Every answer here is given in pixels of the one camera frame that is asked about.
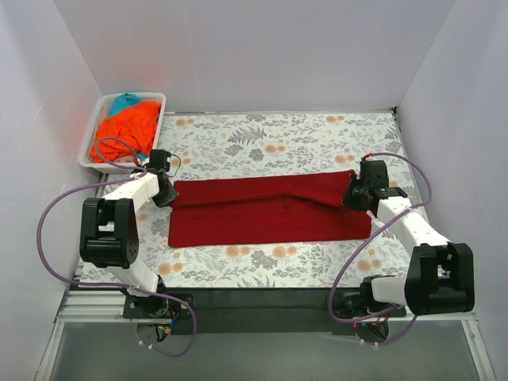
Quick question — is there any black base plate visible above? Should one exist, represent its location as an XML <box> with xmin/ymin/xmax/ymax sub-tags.
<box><xmin>122</xmin><ymin>287</ymin><xmax>388</xmax><ymax>335</ymax></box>

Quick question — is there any dark red t-shirt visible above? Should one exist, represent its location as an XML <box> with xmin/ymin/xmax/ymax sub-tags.
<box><xmin>168</xmin><ymin>171</ymin><xmax>371</xmax><ymax>248</ymax></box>

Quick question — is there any teal t-shirt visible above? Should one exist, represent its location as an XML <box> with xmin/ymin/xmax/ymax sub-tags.
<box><xmin>108</xmin><ymin>93</ymin><xmax>140</xmax><ymax>117</ymax></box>

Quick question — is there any white plastic laundry basket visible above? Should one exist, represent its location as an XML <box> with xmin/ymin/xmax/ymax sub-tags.
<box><xmin>79</xmin><ymin>92</ymin><xmax>166</xmax><ymax>174</ymax></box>

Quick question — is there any aluminium frame rail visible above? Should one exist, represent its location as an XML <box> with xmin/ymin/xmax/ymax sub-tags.
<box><xmin>56</xmin><ymin>291</ymin><xmax>126</xmax><ymax>322</ymax></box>

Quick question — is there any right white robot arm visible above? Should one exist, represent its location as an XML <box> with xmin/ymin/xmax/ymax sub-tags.
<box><xmin>342</xmin><ymin>155</ymin><xmax>475</xmax><ymax>316</ymax></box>

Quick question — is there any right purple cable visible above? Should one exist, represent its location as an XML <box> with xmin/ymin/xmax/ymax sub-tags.
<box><xmin>327</xmin><ymin>151</ymin><xmax>433</xmax><ymax>347</ymax></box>

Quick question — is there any floral patterned table mat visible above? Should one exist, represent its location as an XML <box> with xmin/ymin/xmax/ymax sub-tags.
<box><xmin>137</xmin><ymin>113</ymin><xmax>426</xmax><ymax>287</ymax></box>

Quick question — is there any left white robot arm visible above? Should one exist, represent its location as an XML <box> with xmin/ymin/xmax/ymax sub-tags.
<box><xmin>79</xmin><ymin>149</ymin><xmax>179</xmax><ymax>318</ymax></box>

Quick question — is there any orange t-shirt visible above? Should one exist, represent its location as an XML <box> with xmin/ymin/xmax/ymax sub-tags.
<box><xmin>90</xmin><ymin>100</ymin><xmax>161</xmax><ymax>163</ymax></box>

